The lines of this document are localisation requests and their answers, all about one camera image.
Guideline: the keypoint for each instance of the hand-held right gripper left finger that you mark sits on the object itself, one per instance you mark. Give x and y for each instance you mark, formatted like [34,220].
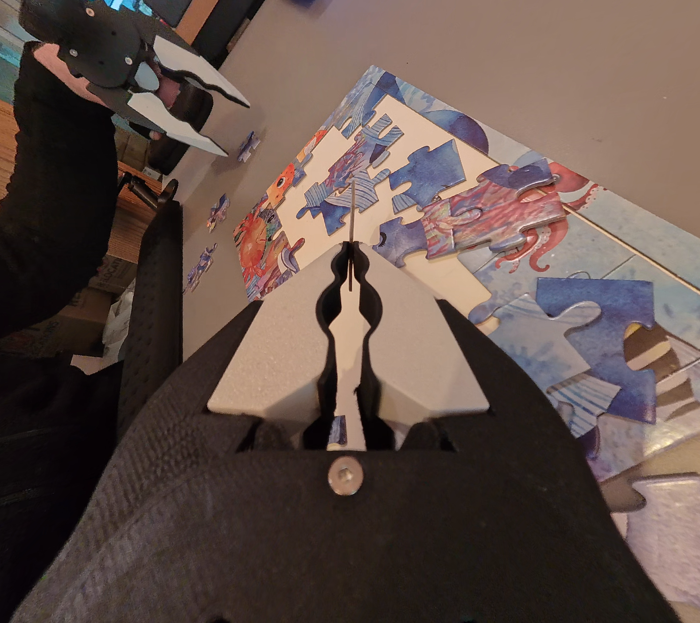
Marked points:
[262,360]

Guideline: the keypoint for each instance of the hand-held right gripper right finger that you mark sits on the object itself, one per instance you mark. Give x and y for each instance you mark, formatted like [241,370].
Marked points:
[432,360]

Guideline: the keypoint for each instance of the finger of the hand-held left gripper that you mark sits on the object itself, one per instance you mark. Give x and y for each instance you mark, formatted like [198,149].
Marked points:
[164,117]
[202,73]

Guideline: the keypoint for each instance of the sea print puzzle board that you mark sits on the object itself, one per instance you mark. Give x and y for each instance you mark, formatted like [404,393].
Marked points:
[448,278]

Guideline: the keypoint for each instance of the light blue anemone puzzle piece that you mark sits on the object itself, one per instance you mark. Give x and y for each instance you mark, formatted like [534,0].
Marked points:
[525,344]

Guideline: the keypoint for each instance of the lavender coral puzzle piece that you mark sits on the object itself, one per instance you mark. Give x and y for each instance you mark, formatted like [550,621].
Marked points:
[199,267]

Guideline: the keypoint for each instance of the red green coral puzzle piece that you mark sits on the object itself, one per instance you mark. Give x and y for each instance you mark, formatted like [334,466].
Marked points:
[454,229]

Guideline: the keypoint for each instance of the red coral purple puzzle piece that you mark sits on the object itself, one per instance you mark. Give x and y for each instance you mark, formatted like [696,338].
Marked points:
[525,207]

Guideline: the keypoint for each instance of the person's left forearm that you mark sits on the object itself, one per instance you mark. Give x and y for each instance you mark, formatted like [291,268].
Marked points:
[54,169]

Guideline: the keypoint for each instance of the person's left hand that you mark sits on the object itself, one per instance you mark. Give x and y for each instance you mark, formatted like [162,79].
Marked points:
[170,92]

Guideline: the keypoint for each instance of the black cabinet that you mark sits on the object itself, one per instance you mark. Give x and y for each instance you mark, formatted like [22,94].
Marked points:
[235,15]

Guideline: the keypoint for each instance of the black chair armrest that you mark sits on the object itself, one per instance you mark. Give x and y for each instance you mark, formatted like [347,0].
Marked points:
[147,191]

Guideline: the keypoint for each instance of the purple blue white puzzle piece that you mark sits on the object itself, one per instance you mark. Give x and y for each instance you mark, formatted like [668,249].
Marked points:
[249,147]

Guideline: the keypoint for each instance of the red tipped tail puzzle piece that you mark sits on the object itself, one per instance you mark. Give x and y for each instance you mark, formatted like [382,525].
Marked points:
[290,251]

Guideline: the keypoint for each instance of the grey perforated panel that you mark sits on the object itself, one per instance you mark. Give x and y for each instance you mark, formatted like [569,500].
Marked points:
[153,305]

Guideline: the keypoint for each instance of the white plastic bag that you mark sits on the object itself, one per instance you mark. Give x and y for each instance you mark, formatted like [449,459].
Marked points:
[120,322]

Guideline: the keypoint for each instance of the blue wave puzzle piece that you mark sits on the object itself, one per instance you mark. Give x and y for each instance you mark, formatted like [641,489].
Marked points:
[358,108]

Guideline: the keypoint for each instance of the blue striped whale puzzle piece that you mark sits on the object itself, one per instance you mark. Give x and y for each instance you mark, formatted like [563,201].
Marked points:
[333,212]

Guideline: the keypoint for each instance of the navy striped puzzle piece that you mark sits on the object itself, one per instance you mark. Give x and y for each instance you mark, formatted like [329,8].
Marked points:
[317,196]

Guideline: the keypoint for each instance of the blue red coral puzzle piece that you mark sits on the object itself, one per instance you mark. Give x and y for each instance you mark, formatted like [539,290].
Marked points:
[350,163]

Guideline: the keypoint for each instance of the cardboard box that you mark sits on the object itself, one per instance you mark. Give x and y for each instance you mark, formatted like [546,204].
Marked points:
[93,300]

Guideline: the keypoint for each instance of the dark blue whale eye piece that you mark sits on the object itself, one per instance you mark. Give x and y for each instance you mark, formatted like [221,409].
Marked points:
[432,174]

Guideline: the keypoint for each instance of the mottled lavender yellow fish piece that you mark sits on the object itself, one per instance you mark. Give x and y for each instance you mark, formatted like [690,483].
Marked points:
[656,442]

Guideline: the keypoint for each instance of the person's dark clothed body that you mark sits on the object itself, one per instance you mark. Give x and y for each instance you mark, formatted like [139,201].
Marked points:
[49,470]

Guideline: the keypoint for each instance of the purple white sail puzzle piece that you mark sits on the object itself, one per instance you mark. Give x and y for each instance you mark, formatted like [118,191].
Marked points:
[667,524]

